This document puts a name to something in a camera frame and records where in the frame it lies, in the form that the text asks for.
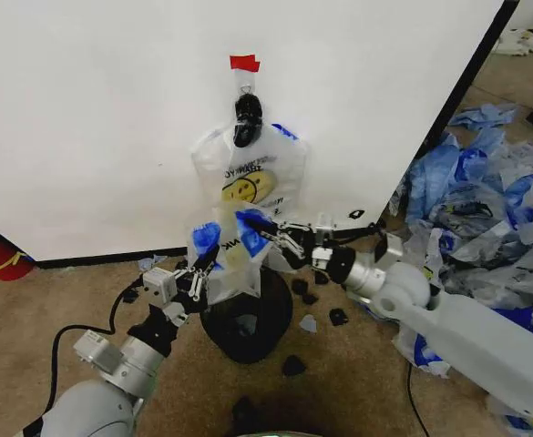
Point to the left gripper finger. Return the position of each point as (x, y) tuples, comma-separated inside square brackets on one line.
[(198, 287), (192, 273)]

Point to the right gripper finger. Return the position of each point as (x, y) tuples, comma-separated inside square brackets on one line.
[(289, 226), (289, 248)]

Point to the clear blue-print garbage bag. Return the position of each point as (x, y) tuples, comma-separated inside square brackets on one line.
[(232, 273)]

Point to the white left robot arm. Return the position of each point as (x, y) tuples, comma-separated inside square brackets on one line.
[(97, 400)]

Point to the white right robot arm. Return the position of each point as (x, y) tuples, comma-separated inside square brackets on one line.
[(453, 337)]

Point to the clear smiley-print plastic bag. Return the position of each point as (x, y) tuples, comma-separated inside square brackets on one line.
[(252, 182)]

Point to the black round trash bin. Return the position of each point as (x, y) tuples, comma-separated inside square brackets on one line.
[(248, 332)]

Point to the black bag bundle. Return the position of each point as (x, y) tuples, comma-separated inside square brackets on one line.
[(247, 120)]

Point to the white bag with blue print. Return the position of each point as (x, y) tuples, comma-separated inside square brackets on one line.
[(423, 355)]

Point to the crumpled blue plastic bag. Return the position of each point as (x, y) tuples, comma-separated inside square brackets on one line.
[(484, 116), (432, 182)]

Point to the black crumpled scrap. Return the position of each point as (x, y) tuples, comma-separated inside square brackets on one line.
[(321, 276), (338, 317), (293, 366), (306, 291)]

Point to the pale blue plastic scrap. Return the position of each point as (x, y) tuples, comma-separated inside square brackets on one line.
[(309, 323), (150, 262)]

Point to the white robot front shell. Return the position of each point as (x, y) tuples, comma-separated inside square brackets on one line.
[(277, 433)]

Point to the red tape strip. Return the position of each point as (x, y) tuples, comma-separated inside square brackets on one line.
[(244, 63)]

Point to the white crumpled plastic bags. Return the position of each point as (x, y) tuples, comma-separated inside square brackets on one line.
[(523, 42)]

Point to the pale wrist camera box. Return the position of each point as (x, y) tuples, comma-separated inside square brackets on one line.
[(160, 284)]

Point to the small black wall sticker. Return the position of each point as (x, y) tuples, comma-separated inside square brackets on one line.
[(356, 214)]

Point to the clear wall hook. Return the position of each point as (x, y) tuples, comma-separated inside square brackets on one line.
[(246, 84)]

